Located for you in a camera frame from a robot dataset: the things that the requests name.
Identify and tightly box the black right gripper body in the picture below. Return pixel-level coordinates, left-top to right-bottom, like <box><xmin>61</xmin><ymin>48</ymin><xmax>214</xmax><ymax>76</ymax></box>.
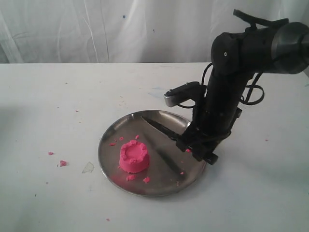
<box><xmin>192</xmin><ymin>65</ymin><xmax>254</xmax><ymax>143</ymax></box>

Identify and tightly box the black knife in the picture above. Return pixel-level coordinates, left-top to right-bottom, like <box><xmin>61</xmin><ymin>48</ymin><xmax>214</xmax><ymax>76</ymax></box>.
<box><xmin>141</xmin><ymin>116</ymin><xmax>181</xmax><ymax>141</ymax></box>

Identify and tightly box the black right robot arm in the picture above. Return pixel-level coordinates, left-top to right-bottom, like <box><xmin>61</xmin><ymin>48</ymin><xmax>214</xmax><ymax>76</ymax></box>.
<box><xmin>176</xmin><ymin>22</ymin><xmax>309</xmax><ymax>164</ymax></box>

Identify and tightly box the pink dough lump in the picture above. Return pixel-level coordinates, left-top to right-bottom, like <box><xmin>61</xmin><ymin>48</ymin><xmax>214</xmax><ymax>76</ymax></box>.
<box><xmin>119</xmin><ymin>140</ymin><xmax>150</xmax><ymax>174</ymax></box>

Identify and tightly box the round metal plate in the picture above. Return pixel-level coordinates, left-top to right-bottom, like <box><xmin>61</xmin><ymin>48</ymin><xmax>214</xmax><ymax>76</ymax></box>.
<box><xmin>98</xmin><ymin>110</ymin><xmax>206</xmax><ymax>197</ymax></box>

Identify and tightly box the pink crumb beside front crumb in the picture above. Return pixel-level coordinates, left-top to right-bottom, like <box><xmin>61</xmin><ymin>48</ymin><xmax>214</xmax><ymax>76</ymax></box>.
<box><xmin>143</xmin><ymin>177</ymin><xmax>150</xmax><ymax>183</ymax></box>

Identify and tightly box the pink crumb front of plate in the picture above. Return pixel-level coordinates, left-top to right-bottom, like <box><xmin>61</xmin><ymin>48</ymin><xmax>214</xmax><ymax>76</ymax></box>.
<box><xmin>126</xmin><ymin>174</ymin><xmax>136</xmax><ymax>181</ymax></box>

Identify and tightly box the clear tape scrap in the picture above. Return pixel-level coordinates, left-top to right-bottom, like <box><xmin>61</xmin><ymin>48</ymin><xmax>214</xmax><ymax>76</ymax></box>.
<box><xmin>82</xmin><ymin>162</ymin><xmax>95</xmax><ymax>174</ymax></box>

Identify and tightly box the white plastic backdrop sheet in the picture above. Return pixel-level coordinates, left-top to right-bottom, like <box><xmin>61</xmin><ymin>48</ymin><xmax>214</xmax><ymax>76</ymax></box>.
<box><xmin>0</xmin><ymin>0</ymin><xmax>309</xmax><ymax>63</ymax></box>

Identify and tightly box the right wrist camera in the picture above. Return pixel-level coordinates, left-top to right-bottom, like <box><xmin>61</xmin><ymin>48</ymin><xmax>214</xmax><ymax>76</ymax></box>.
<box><xmin>164</xmin><ymin>81</ymin><xmax>206</xmax><ymax>107</ymax></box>

